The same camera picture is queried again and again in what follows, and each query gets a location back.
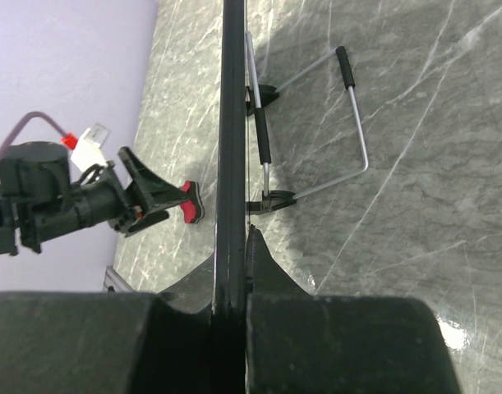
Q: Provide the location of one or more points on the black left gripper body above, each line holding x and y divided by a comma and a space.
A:
38, 199

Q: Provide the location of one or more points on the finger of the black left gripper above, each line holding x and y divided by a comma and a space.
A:
145, 222
147, 188

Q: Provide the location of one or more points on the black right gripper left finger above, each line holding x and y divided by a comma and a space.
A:
108, 342

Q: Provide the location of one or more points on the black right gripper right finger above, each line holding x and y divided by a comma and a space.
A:
302, 343

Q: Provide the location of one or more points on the red black whiteboard eraser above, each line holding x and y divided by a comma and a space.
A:
193, 209

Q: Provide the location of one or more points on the white whiteboard black frame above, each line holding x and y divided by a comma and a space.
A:
229, 297

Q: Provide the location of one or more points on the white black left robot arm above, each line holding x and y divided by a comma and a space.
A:
39, 202

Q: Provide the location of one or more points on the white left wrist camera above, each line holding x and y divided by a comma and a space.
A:
86, 149

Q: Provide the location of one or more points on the aluminium table edge rail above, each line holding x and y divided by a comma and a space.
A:
113, 281

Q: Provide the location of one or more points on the silver wire whiteboard stand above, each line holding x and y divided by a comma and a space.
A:
307, 131

